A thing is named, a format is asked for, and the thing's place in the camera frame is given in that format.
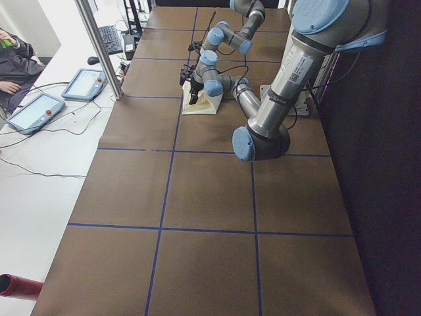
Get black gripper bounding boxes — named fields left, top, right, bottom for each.
left=180, top=65, right=201, bottom=105
left=188, top=41, right=203, bottom=55

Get cream cat print t-shirt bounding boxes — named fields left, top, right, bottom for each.
left=182, top=82, right=223, bottom=115

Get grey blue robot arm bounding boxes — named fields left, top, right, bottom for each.
left=180, top=0, right=389, bottom=161
left=188, top=0, right=266, bottom=55

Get black box with white label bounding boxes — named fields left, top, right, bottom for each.
left=122, top=34, right=136, bottom=61

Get black keyboard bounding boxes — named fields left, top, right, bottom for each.
left=98, top=26, right=123, bottom=55

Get black computer mouse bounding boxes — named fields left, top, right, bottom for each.
left=87, top=57, right=99, bottom=65

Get far teach pendant tablet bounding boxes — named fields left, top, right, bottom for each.
left=61, top=68, right=107, bottom=101

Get teach pendant tablet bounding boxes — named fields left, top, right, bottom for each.
left=61, top=68, right=107, bottom=101
left=6, top=93, right=65, bottom=135

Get near teach pendant tablet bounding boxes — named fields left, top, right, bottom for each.
left=6, top=93, right=65, bottom=135

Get seated person in dark jacket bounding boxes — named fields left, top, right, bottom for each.
left=1, top=29, right=45, bottom=114

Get red cylinder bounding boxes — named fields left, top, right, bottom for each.
left=1, top=274, right=43, bottom=301

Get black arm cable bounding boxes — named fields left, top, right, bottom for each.
left=216, top=64, right=251, bottom=96
left=202, top=11, right=218, bottom=42

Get black pendant cables on desk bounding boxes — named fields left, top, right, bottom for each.
left=0, top=78, right=114, bottom=180

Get aluminium frame post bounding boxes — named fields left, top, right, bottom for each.
left=75, top=0, right=124, bottom=100

